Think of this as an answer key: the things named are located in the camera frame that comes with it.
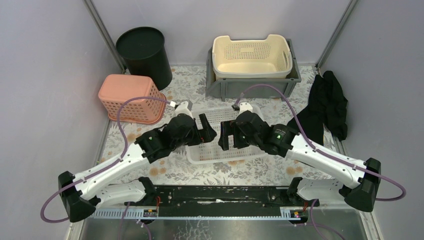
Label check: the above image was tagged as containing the cream perforated plastic basket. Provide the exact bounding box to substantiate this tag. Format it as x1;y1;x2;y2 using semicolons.
211;34;294;79

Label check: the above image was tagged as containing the grey plastic storage bin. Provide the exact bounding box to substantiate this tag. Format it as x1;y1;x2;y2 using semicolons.
205;38;302;101

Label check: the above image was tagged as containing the white perforated plastic basket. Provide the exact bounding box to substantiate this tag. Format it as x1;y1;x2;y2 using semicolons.
185;106;267;164

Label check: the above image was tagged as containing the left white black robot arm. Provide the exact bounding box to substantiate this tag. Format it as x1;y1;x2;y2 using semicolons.
58;113;217;223

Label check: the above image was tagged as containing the large black cylindrical container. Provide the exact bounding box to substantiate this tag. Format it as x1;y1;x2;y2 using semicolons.
115;26;173;91

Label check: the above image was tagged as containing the aluminium frame rail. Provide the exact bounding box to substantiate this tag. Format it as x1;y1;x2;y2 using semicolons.
92;185;374;221

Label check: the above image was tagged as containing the floral patterned table mat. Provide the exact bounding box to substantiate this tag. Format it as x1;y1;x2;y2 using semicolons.
95;65;332;186

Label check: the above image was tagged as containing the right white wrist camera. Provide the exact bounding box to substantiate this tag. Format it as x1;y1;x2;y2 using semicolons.
231;102;264;120

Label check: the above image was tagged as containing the black crumpled cloth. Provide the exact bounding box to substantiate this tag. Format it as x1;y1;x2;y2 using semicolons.
296;70;348;145

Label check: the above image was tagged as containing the pink perforated plastic basket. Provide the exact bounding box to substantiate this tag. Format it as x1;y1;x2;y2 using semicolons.
98;74;166;125

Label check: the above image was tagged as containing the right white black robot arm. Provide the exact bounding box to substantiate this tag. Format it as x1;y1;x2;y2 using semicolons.
218;110;381;212

